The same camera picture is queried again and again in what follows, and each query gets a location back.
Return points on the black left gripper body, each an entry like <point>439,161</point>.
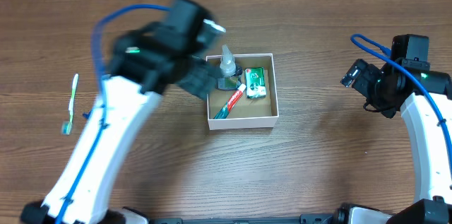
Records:
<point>194,76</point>

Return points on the blue disposable razor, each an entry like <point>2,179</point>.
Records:
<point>87,114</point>

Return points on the Colgate toothpaste tube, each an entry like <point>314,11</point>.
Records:
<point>229,105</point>

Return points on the blue mouthwash spray bottle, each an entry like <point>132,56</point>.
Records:
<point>231,71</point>

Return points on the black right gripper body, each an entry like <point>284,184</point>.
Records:
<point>374,90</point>

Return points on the green Dettol soap pack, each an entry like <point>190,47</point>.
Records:
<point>255,82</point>

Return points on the open white cardboard box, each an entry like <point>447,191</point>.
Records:
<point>247,113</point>

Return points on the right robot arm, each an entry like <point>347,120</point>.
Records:
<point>407,85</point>

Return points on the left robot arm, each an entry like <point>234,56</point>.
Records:
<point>144,62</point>

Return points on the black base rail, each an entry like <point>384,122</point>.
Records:
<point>309,218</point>

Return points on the green white toothbrush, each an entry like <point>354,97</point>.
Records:
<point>67,125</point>

